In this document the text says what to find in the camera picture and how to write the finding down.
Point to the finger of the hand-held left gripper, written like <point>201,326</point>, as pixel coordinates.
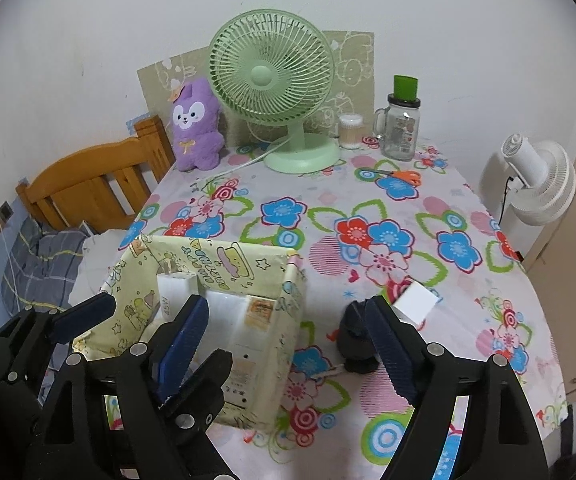
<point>203,380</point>
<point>88,310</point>

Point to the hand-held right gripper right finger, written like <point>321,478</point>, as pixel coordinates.
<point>390,350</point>

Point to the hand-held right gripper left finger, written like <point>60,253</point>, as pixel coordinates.
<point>188,340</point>

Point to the black round phone mount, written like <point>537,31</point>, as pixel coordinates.
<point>355,340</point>

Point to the white rectangular power adapter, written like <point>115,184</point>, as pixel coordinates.
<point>175,292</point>

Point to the white cube charger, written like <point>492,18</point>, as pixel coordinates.
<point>418,302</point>

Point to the yellow printed fabric storage box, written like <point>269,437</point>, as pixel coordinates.
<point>208,260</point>

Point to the plain white box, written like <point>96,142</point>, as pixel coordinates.
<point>223,310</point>

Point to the white pillow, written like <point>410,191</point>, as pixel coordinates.
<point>95,260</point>

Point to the grey plaid blanket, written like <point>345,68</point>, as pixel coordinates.
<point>43,255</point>

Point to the wooden bed headboard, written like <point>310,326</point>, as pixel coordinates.
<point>93,165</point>

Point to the floral tablecloth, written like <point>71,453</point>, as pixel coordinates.
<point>318,195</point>

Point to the blue patterned paper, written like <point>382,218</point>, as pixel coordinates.
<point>133,122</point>

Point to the purple plush toy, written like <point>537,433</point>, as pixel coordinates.
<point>195,145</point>

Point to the glass jar with green lid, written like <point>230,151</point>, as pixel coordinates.
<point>400,135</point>

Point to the cotton swab container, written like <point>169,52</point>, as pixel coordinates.
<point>351,135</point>

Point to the white standing fan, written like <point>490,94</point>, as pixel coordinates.
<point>543,180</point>

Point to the green desk fan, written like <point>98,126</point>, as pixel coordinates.
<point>263,77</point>

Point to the beige printed board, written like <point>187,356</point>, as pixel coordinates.
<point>353,70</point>

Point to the wall socket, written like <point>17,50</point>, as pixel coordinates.
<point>4,210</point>

